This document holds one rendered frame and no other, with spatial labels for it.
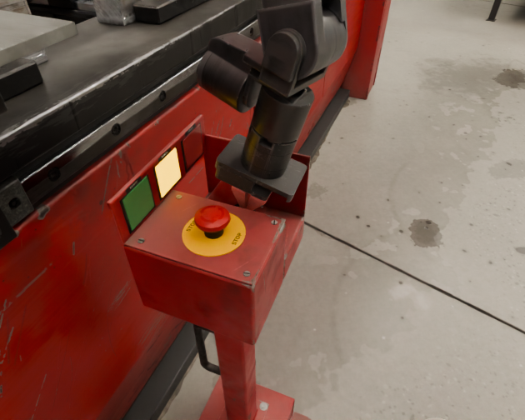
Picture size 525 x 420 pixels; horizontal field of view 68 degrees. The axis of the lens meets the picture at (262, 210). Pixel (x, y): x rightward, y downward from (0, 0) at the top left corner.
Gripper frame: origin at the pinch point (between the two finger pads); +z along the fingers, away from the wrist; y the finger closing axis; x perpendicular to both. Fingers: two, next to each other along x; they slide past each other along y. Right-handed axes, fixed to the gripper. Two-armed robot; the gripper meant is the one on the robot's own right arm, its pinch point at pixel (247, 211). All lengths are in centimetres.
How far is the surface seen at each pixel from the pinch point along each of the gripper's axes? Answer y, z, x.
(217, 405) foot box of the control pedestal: -9, 61, 5
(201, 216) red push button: 2.9, -7.5, 10.6
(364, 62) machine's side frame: -6, 52, -194
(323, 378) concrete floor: -34, 66, -16
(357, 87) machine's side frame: -8, 67, -194
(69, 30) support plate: 16.4, -23.0, 12.0
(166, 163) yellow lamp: 10.3, -7.0, 5.3
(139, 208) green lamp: 9.8, -5.1, 11.5
